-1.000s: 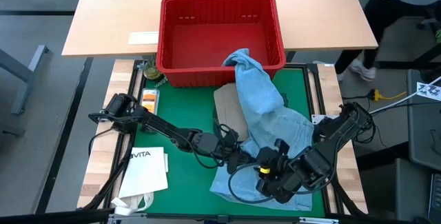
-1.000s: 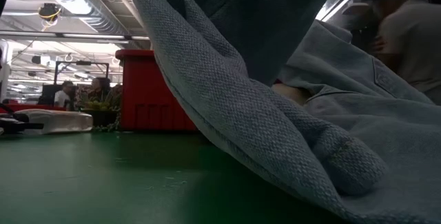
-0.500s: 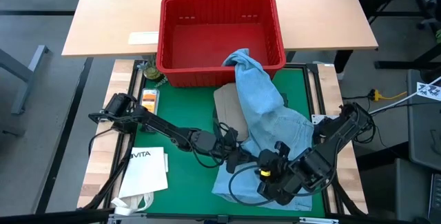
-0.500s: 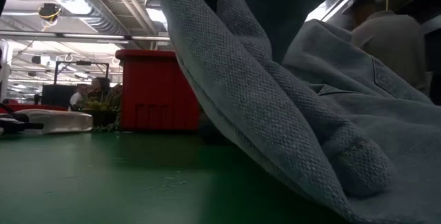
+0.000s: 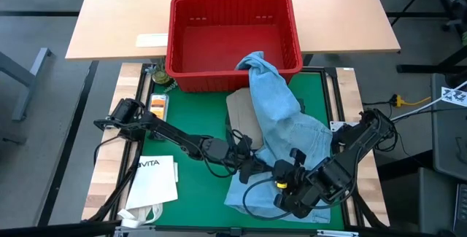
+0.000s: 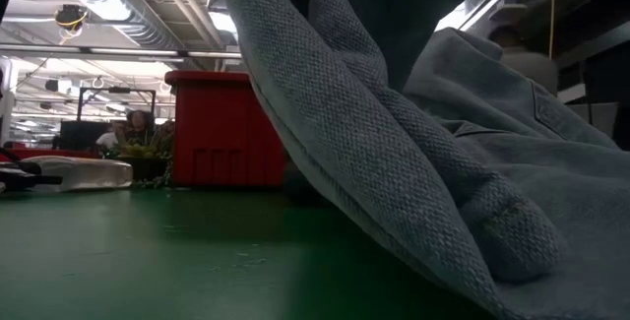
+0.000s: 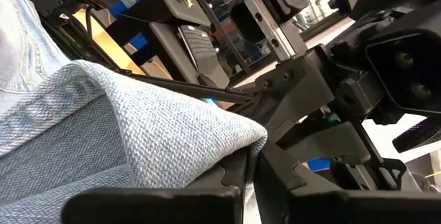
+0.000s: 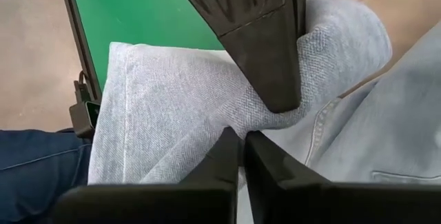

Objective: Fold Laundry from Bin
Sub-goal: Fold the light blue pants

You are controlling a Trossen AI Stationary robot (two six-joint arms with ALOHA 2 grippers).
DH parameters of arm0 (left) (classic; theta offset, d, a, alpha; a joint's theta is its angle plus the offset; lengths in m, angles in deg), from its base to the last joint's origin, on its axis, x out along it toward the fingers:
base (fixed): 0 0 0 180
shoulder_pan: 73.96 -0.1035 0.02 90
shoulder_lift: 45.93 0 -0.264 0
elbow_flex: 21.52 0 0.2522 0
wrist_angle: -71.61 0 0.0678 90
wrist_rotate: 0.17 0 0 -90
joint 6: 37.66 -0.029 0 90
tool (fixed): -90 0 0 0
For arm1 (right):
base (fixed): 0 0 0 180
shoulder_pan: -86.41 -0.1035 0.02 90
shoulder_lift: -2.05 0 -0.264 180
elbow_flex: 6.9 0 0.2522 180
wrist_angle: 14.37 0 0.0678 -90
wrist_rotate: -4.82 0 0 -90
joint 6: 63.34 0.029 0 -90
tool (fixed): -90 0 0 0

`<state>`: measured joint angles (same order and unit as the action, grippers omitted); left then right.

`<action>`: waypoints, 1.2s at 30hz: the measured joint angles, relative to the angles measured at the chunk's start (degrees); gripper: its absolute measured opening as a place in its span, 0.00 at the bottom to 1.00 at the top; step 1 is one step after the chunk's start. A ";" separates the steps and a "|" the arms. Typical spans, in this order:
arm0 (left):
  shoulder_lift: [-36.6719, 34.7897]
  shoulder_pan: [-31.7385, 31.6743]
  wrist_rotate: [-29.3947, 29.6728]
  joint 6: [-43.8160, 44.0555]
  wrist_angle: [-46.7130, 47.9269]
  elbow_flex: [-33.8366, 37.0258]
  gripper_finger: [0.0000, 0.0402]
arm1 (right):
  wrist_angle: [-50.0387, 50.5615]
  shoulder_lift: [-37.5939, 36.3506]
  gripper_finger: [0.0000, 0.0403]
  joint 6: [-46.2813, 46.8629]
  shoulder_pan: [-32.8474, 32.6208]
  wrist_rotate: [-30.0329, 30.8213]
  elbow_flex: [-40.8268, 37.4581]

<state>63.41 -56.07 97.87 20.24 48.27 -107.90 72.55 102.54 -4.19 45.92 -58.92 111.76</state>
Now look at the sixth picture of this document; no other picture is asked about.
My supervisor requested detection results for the light blue garment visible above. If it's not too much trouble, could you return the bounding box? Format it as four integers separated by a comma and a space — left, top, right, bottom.
210, 0, 630, 320

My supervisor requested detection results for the red plastic laundry bin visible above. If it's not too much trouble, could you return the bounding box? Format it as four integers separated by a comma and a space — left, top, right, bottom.
163, 69, 290, 188

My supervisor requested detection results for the small potted succulent plant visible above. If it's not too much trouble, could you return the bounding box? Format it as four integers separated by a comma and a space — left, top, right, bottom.
108, 122, 176, 189

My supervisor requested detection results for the person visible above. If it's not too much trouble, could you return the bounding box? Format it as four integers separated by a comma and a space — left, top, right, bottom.
120, 108, 157, 147
94, 119, 127, 153

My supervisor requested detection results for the green table mat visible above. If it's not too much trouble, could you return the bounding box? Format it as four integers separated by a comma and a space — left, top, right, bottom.
0, 185, 503, 320

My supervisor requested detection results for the long strip ceiling light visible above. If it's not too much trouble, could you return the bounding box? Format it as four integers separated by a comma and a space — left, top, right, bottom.
0, 42, 243, 61

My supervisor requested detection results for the white box with orange label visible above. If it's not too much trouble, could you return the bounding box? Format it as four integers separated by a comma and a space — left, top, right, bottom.
20, 154, 135, 194

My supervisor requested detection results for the black monitor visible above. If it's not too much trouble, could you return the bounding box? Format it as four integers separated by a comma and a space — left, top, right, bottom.
57, 119, 112, 155

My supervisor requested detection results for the red low counter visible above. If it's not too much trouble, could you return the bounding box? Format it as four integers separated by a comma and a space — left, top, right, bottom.
0, 147, 99, 162

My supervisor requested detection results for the white paper sheet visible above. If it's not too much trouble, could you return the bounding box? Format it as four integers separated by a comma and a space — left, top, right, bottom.
567, 101, 619, 140

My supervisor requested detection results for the black metal rack frame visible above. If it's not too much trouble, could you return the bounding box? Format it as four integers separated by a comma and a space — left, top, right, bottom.
76, 86, 158, 125

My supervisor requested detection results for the yellow hanging cord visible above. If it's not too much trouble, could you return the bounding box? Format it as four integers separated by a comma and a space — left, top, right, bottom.
546, 0, 557, 61

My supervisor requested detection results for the black cord reel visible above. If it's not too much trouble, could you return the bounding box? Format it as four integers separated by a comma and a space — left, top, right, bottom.
53, 4, 91, 32

